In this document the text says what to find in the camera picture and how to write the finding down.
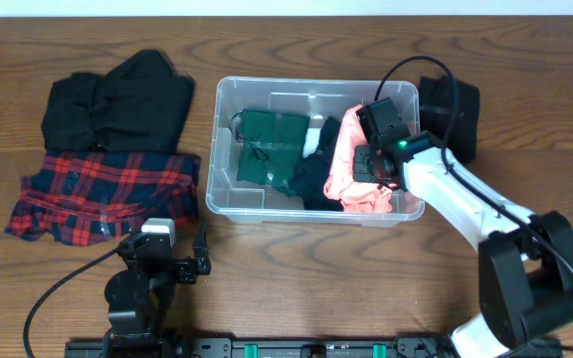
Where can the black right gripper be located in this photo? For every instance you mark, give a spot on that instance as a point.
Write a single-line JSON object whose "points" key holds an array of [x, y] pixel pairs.
{"points": [[362, 168]]}

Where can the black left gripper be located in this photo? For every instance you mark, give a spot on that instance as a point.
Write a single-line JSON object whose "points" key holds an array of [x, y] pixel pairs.
{"points": [[187, 268]]}

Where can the pink printed shirt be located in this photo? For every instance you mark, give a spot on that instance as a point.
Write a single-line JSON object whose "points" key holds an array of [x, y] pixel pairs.
{"points": [[355, 197]]}

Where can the dark navy garment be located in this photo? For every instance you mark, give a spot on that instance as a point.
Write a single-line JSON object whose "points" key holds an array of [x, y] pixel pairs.
{"points": [[311, 173]]}

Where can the clear plastic storage bin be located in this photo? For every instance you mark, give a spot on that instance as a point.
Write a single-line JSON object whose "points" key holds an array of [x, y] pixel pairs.
{"points": [[245, 202]]}

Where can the green garment with ribbon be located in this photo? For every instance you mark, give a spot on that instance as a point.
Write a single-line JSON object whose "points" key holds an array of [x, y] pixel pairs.
{"points": [[273, 143]]}

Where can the red navy plaid shirt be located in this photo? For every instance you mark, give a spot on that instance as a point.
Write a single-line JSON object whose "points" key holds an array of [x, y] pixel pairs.
{"points": [[86, 198]]}

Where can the large black hoodie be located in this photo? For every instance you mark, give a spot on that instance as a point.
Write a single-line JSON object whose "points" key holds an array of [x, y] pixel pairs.
{"points": [[140, 105]]}

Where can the black garment with tape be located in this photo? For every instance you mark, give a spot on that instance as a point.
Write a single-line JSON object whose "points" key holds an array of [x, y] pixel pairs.
{"points": [[435, 105]]}

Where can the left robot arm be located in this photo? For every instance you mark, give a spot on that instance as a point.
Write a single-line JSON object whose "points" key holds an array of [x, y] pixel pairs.
{"points": [[139, 297]]}

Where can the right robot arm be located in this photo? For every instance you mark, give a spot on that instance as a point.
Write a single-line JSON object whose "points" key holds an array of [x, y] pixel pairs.
{"points": [[524, 260]]}

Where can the black mounting rail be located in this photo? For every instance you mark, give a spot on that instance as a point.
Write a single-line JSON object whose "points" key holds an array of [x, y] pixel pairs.
{"points": [[402, 347]]}

